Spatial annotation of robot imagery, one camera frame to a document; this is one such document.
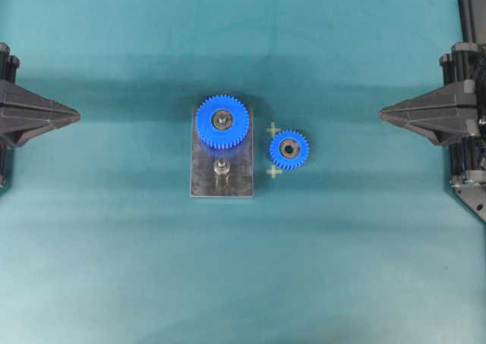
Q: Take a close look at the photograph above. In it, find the upper yellow tape cross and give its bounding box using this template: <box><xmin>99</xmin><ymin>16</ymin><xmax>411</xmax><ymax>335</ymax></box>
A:
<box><xmin>266</xmin><ymin>122</ymin><xmax>281</xmax><ymax>138</ymax></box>

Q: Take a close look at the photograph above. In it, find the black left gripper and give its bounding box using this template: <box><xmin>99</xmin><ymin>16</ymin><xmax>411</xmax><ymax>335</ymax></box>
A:
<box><xmin>0</xmin><ymin>43</ymin><xmax>81</xmax><ymax>188</ymax></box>

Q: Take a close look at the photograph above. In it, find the large blue gear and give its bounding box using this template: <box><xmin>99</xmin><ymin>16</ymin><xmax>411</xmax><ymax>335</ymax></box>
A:
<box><xmin>195</xmin><ymin>95</ymin><xmax>250</xmax><ymax>151</ymax></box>

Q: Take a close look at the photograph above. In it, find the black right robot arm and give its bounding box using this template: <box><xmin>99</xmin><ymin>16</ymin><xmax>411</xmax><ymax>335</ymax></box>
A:
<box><xmin>379</xmin><ymin>0</ymin><xmax>485</xmax><ymax>188</ymax></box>

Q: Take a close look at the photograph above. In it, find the yellow tape cross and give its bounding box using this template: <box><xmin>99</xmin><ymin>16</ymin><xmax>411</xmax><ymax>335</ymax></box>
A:
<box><xmin>266</xmin><ymin>165</ymin><xmax>283</xmax><ymax>179</ymax></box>
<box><xmin>266</xmin><ymin>122</ymin><xmax>281</xmax><ymax>138</ymax></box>

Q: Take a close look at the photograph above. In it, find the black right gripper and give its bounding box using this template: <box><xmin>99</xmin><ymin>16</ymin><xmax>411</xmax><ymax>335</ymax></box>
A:
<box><xmin>379</xmin><ymin>43</ymin><xmax>485</xmax><ymax>187</ymax></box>

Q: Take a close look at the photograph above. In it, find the small blue gear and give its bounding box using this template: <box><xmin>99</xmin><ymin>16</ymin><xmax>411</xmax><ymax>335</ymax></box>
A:
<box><xmin>269</xmin><ymin>130</ymin><xmax>310</xmax><ymax>170</ymax></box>

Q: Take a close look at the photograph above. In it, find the grey metal base plate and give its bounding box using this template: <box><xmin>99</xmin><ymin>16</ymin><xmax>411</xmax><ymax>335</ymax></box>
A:
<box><xmin>190</xmin><ymin>108</ymin><xmax>254</xmax><ymax>198</ymax></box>

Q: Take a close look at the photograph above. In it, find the lower yellow tape cross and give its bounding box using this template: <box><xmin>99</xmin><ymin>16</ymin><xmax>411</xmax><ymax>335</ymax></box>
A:
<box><xmin>266</xmin><ymin>165</ymin><xmax>283</xmax><ymax>179</ymax></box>

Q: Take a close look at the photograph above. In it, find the bare steel shaft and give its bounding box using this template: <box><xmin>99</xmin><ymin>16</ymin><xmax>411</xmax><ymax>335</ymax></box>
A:
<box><xmin>213</xmin><ymin>158</ymin><xmax>231</xmax><ymax>187</ymax></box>

